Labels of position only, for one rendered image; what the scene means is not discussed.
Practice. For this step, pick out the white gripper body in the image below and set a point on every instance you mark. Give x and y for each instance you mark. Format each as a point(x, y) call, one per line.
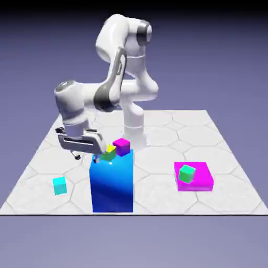
point(83, 143)

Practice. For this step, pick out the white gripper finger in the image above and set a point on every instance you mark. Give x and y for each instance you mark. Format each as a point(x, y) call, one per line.
point(75, 155)
point(97, 159)

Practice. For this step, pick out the small yellow cube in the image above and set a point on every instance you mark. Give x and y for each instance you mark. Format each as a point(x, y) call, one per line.
point(108, 153)

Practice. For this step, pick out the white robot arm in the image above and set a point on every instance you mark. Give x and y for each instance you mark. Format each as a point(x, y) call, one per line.
point(129, 62)

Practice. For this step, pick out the small magenta cube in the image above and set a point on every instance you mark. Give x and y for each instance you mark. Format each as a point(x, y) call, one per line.
point(122, 146)

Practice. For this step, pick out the small cyan cube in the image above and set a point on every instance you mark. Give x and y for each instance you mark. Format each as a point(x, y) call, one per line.
point(59, 186)

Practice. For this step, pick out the small green cube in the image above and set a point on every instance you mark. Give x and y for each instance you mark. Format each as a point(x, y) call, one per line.
point(187, 173)

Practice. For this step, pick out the large blue box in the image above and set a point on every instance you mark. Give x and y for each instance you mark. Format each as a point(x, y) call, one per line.
point(112, 184)

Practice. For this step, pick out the large magenta box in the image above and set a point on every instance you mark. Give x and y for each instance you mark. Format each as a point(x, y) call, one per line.
point(201, 178)

